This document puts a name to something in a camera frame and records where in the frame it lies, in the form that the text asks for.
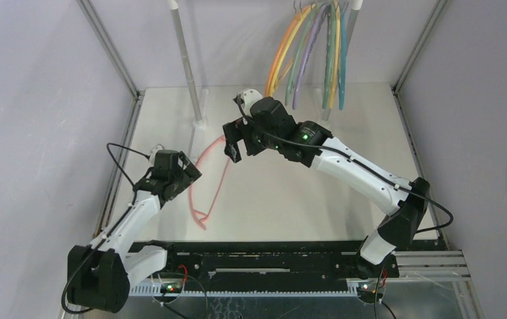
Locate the blue wavy hanger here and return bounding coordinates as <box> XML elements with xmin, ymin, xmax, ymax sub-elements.
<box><xmin>338</xmin><ymin>4</ymin><xmax>348</xmax><ymax>110</ymax></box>

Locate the left circuit board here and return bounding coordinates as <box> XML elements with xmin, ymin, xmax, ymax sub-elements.
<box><xmin>159</xmin><ymin>283</ymin><xmax>184</xmax><ymax>295</ymax></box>

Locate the yellow wavy hanger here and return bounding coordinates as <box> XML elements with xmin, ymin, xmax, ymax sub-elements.
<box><xmin>328</xmin><ymin>1</ymin><xmax>341</xmax><ymax>110</ymax></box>

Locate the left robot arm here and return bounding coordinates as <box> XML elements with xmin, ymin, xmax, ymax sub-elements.
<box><xmin>60</xmin><ymin>150</ymin><xmax>201</xmax><ymax>315</ymax></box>

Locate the circuit board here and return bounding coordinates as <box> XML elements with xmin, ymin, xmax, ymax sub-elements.
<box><xmin>159</xmin><ymin>283</ymin><xmax>184</xmax><ymax>295</ymax></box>
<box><xmin>357</xmin><ymin>284</ymin><xmax>377</xmax><ymax>296</ymax></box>

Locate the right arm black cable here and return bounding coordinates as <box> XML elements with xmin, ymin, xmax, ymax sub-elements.
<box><xmin>235</xmin><ymin>94</ymin><xmax>455</xmax><ymax>319</ymax></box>

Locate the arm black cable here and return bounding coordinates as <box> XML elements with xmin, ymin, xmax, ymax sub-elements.
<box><xmin>60</xmin><ymin>143</ymin><xmax>153</xmax><ymax>315</ymax></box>
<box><xmin>235</xmin><ymin>94</ymin><xmax>455</xmax><ymax>319</ymax></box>

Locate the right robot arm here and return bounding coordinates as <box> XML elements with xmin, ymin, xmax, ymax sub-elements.
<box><xmin>223</xmin><ymin>90</ymin><xmax>430</xmax><ymax>276</ymax></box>

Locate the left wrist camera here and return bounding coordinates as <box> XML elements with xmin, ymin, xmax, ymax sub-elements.
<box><xmin>148</xmin><ymin>144</ymin><xmax>165</xmax><ymax>166</ymax></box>

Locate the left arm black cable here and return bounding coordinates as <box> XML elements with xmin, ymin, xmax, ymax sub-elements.
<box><xmin>60</xmin><ymin>143</ymin><xmax>153</xmax><ymax>315</ymax></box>

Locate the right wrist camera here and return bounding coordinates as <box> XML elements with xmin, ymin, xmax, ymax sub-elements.
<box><xmin>233</xmin><ymin>88</ymin><xmax>263</xmax><ymax>114</ymax></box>

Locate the aluminium frame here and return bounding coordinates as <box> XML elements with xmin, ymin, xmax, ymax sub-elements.
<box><xmin>59</xmin><ymin>0</ymin><xmax>487</xmax><ymax>319</ymax></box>

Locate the pink plain hanger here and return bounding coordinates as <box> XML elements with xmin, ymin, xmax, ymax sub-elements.
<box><xmin>188</xmin><ymin>135</ymin><xmax>229</xmax><ymax>231</ymax></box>

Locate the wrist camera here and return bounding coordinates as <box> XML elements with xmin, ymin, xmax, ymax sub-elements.
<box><xmin>233</xmin><ymin>88</ymin><xmax>263</xmax><ymax>114</ymax></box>
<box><xmin>148</xmin><ymin>144</ymin><xmax>165</xmax><ymax>166</ymax></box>

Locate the orange plain hanger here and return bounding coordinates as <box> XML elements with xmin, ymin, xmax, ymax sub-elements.
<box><xmin>264</xmin><ymin>3</ymin><xmax>314</xmax><ymax>98</ymax></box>

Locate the purple wavy hanger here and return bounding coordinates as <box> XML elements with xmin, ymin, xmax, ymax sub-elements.
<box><xmin>292</xmin><ymin>3</ymin><xmax>328</xmax><ymax>110</ymax></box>

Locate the green wavy hanger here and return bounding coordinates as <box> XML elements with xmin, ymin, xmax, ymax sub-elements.
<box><xmin>322</xmin><ymin>1</ymin><xmax>337</xmax><ymax>110</ymax></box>

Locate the white clothes rack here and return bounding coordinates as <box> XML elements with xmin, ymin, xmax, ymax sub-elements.
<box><xmin>168</xmin><ymin>1</ymin><xmax>362</xmax><ymax>161</ymax></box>

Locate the right circuit board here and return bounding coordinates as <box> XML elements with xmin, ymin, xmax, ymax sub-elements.
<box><xmin>357</xmin><ymin>284</ymin><xmax>377</xmax><ymax>296</ymax></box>

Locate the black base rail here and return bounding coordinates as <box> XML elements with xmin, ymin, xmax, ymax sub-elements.
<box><xmin>121</xmin><ymin>239</ymin><xmax>448</xmax><ymax>294</ymax></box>

